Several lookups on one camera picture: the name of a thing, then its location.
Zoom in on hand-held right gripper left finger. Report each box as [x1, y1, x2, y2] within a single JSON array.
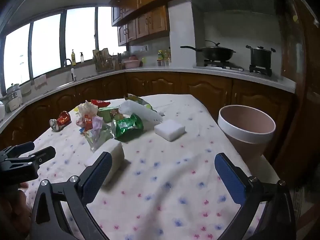
[[31, 151, 113, 240]]

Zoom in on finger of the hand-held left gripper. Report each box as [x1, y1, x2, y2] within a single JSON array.
[[7, 146, 56, 167], [0, 141, 35, 159]]

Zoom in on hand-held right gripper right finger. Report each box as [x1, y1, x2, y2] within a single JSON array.
[[214, 152, 297, 240]]

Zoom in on white foam block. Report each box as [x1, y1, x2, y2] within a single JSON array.
[[84, 139, 125, 183], [154, 119, 186, 142]]

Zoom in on pink waste bin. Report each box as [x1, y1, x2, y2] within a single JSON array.
[[217, 105, 276, 161]]

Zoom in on red snack wrapper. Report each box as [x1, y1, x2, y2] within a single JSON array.
[[90, 99, 111, 107]]

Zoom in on white ribbed plastic tray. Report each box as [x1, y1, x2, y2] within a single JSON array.
[[119, 100, 163, 126]]

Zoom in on light green foil pouch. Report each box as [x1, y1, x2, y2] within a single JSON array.
[[124, 94, 153, 110]]

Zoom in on person's left hand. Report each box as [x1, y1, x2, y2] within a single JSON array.
[[0, 183, 32, 240]]

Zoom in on crumpled clear plastic wrap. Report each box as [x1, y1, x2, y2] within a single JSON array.
[[84, 116, 114, 153]]

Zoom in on crushed red can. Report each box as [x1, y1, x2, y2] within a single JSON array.
[[49, 111, 72, 132]]

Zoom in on white rice cooker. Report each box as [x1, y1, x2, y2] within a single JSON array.
[[6, 83, 24, 112]]

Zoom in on green shiny snack bag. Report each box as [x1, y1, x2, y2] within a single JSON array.
[[111, 114, 143, 140]]

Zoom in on green carton box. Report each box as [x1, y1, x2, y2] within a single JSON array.
[[97, 106, 123, 123]]

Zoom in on crumpled white tissue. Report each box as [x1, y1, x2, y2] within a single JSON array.
[[77, 100, 99, 116]]

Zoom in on pale dish cloth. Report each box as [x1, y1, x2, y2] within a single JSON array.
[[33, 75, 48, 91]]

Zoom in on kitchen faucet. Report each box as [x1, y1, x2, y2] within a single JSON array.
[[64, 58, 77, 82]]

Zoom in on wooden base cabinets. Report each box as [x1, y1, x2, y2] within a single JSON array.
[[0, 71, 296, 151]]

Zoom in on kitchen window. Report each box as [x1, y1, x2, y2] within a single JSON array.
[[0, 6, 127, 94]]

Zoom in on dish rack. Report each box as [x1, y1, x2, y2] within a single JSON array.
[[92, 48, 116, 74]]

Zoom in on pink plastic basin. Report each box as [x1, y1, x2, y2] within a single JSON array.
[[123, 55, 141, 69]]

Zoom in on gas stove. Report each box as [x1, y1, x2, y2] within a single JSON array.
[[203, 59, 273, 77]]

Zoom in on brown wooden door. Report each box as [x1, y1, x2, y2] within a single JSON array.
[[278, 0, 320, 183]]

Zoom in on white kitchen countertop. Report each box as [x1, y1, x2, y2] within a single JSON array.
[[0, 65, 297, 130]]

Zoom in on black cooking pot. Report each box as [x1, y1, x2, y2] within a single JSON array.
[[245, 45, 276, 68]]

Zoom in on black wok with lid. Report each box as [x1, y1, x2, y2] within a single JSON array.
[[180, 40, 237, 62]]

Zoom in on wooden wall cabinets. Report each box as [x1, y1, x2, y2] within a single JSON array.
[[110, 0, 191, 47]]

